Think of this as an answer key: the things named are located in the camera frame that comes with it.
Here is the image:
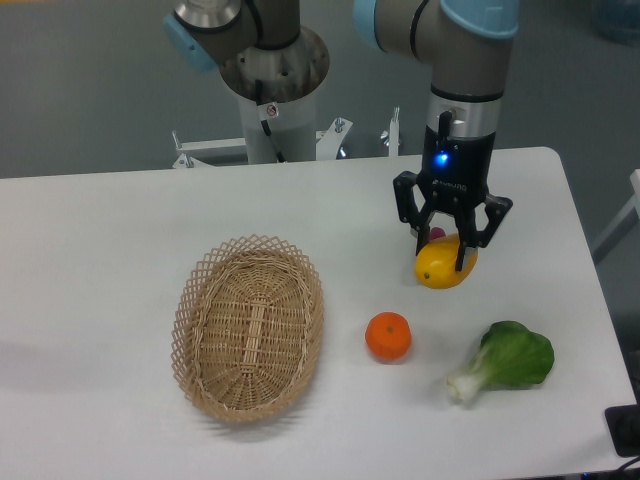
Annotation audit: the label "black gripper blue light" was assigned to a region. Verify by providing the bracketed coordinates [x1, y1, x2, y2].
[392, 111, 514, 273]

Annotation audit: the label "yellow mango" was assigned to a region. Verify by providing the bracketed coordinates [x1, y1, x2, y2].
[414, 234, 479, 289]

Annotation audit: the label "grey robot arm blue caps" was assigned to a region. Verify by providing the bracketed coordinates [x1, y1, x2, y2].
[163, 1, 519, 270]

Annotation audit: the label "oval wicker basket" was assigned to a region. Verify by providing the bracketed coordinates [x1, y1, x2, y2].
[171, 235, 324, 423]

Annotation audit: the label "small purple object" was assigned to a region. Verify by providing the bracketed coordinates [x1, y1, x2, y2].
[430, 227, 446, 240]

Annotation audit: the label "orange tangerine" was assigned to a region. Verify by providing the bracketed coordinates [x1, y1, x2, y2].
[365, 312, 412, 361]

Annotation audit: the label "green bok choy leaf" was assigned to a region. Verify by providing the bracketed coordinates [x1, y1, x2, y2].
[446, 320, 555, 403]

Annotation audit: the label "white furniture leg right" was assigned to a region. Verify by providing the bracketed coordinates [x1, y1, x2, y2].
[591, 169, 639, 265]

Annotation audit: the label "black device at table edge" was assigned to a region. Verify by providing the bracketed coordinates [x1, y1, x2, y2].
[604, 404, 639, 457]

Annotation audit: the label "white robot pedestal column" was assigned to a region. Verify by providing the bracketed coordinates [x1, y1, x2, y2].
[237, 95, 316, 164]

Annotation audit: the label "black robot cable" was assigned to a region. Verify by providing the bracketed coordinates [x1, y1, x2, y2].
[253, 78, 288, 164]

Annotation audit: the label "white metal base frame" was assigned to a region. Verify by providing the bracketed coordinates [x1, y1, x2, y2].
[172, 106, 403, 169]

